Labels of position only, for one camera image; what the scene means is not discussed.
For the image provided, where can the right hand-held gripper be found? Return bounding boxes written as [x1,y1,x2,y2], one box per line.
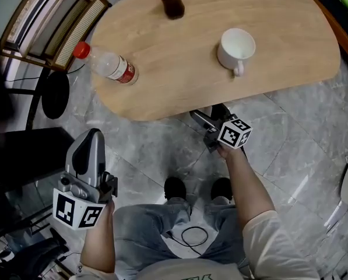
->
[189,103,254,154]

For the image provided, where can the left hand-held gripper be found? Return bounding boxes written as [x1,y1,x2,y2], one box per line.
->
[52,128,118,231]

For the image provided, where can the person's left forearm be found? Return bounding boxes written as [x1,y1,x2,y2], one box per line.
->
[79,199,117,274]

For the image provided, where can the person's right forearm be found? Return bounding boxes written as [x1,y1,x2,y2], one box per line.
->
[216,144,276,233]

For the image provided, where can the wooden coffee table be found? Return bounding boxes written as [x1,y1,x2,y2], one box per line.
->
[90,0,342,122]

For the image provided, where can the white mug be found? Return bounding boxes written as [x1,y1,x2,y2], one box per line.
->
[216,27,256,78]

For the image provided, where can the black desk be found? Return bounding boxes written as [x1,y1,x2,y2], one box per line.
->
[0,127,75,242]

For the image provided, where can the person's right black shoe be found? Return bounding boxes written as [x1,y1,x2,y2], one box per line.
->
[210,177,233,201]

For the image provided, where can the person's black shoe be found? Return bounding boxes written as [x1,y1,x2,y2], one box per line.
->
[164,176,188,201]
[210,177,233,201]

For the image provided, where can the black standing fan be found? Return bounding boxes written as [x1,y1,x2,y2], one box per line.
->
[4,67,71,131]

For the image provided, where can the person's left black shoe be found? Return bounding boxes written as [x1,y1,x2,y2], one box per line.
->
[164,176,188,201]

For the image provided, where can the person's blue jeans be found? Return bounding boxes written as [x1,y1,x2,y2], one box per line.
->
[113,196,247,280]

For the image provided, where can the clear red-capped water bottle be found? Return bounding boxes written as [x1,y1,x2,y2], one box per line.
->
[73,41,139,86]

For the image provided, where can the dark cola bottle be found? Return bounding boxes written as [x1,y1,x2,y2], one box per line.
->
[152,0,186,20]

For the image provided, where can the wooden shelf rack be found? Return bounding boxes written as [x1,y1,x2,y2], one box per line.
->
[0,0,113,73]

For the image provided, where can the person's white shirt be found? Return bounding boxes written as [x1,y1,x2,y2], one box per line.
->
[70,209,320,280]

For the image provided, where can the orange sofa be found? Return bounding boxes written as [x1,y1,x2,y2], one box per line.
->
[296,0,348,78]

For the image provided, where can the black floor cable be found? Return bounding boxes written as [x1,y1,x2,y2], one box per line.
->
[4,64,86,83]

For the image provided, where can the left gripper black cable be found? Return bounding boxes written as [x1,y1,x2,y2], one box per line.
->
[161,202,209,258]

